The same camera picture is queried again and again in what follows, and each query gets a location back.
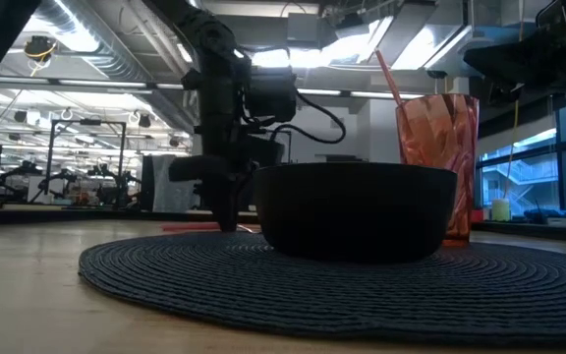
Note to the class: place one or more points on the round dark woven placemat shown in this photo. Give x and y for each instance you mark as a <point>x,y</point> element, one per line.
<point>214,290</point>

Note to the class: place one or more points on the dark window frame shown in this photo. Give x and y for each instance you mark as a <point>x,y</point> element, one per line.
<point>564,147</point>

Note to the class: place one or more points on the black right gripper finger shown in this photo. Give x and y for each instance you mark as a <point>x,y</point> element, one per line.
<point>504,53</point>
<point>514,73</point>

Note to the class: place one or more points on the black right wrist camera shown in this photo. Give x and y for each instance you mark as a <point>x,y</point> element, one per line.
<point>505,93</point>

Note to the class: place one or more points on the grey cloth-covered box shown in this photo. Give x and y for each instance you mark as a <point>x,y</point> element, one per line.
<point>165,182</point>

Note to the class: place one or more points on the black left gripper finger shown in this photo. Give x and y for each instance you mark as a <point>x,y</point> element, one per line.
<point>222,209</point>
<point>235,206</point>

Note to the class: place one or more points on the red straw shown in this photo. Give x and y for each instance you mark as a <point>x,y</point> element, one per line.
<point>388,74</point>

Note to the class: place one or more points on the blue object on windowsill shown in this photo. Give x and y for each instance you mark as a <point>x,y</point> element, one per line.
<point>550,214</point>

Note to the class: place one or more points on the orange faceted plastic tumbler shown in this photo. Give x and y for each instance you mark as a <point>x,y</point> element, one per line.
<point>442,133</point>

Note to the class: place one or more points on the black bowl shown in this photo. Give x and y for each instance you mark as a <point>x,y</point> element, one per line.
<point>354,211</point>

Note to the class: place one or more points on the long ceiling light strip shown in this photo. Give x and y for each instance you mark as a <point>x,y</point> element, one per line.
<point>96,83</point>

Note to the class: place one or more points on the black background rig frame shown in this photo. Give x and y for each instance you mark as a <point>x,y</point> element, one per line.
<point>52,157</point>

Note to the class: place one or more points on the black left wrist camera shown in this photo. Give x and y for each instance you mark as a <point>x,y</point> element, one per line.
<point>272,96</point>

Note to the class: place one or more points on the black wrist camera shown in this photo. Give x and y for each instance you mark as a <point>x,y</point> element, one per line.
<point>272,96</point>
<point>505,93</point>

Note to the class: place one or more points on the small red container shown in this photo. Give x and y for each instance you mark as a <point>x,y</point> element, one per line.
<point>477,215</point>

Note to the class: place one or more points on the yellow-green cup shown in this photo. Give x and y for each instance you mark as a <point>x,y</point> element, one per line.
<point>501,210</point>

